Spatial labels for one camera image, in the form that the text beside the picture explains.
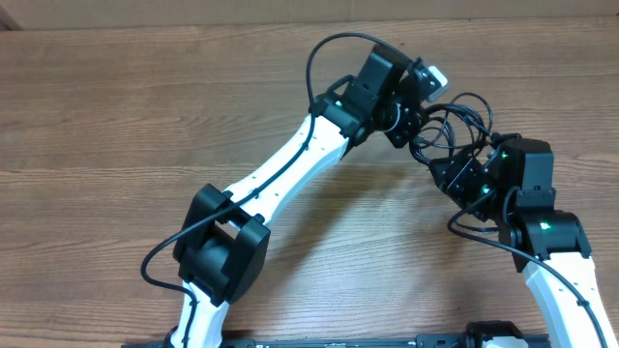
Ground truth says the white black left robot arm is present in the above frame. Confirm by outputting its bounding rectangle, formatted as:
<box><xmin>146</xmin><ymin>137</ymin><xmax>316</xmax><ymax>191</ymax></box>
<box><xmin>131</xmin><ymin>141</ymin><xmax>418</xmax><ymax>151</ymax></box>
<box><xmin>164</xmin><ymin>45</ymin><xmax>448</xmax><ymax>347</ymax></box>

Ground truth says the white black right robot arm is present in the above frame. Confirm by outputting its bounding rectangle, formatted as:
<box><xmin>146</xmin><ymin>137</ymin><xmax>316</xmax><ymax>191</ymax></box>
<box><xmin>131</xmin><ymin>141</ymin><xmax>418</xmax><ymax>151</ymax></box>
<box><xmin>428</xmin><ymin>134</ymin><xmax>618</xmax><ymax>347</ymax></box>

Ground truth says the thin black cable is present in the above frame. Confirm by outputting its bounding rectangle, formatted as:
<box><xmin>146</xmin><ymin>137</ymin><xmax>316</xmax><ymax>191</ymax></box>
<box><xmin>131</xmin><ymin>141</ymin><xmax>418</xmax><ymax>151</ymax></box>
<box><xmin>410</xmin><ymin>115</ymin><xmax>485</xmax><ymax>160</ymax></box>

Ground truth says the thick black cable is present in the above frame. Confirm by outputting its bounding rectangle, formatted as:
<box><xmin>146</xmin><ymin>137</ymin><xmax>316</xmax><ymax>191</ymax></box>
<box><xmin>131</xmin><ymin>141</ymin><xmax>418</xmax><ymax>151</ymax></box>
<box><xmin>408</xmin><ymin>91</ymin><xmax>497</xmax><ymax>168</ymax></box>

